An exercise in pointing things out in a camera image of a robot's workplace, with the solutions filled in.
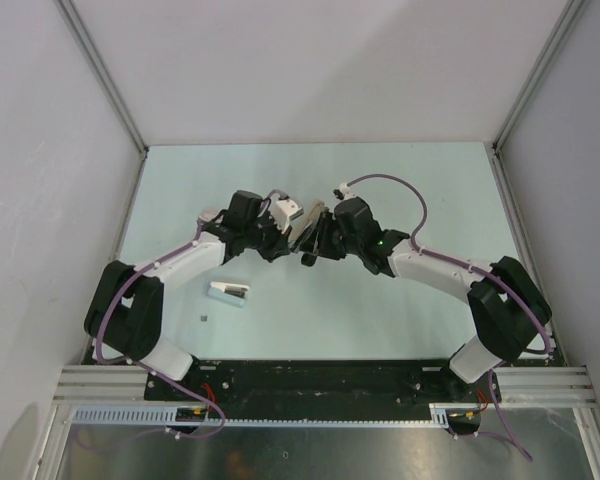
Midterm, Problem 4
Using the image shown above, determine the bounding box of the left aluminium frame post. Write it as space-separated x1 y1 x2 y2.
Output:
54 0 148 159

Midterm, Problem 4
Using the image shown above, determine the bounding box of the white slotted cable duct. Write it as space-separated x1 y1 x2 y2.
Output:
69 403 454 430

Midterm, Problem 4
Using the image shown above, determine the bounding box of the beige black stapler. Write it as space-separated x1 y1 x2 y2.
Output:
288 200 326 254

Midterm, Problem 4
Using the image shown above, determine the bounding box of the aluminium frame post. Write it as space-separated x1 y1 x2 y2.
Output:
54 0 148 159
491 0 590 158

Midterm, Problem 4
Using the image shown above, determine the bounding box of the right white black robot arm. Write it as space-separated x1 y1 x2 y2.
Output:
291 197 552 401

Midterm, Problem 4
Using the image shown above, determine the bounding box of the aluminium front rail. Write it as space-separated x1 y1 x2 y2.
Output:
52 365 598 408

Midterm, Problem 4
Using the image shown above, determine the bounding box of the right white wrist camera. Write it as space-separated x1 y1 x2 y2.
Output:
333 182 355 201

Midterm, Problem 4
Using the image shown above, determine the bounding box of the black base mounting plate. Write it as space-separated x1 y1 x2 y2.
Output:
144 357 501 421

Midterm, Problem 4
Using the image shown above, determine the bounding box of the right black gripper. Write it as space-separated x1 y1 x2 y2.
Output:
301 211 363 261

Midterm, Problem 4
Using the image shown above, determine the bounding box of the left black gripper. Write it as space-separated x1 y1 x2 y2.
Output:
244 211 293 263

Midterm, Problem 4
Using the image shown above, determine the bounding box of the red white staple box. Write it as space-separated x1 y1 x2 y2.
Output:
198 209 221 223

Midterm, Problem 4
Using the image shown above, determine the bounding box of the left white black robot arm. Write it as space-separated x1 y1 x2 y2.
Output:
84 190 303 400

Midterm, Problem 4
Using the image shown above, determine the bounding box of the right aluminium frame post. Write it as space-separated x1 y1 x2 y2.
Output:
491 0 590 158

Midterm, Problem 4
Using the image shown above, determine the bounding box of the light blue white stapler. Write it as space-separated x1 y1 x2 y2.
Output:
207 281 251 308

